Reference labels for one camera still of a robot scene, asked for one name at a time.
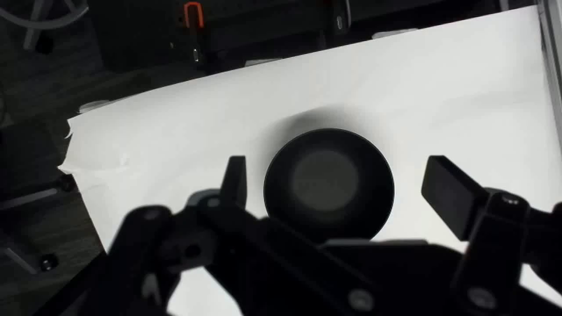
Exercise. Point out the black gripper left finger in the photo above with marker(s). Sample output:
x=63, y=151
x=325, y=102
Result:
x=234, y=181

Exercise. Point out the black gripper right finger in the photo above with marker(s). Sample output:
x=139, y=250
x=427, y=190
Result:
x=453, y=190

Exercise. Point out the black bowl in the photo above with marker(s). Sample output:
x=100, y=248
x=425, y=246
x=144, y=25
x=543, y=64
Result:
x=327, y=181

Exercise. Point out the large white paper sheet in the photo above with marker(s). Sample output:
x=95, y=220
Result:
x=409, y=93

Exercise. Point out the orange loop clip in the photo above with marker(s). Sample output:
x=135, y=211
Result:
x=193, y=14

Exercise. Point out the grey curved chair base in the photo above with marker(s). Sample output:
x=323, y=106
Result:
x=40, y=18

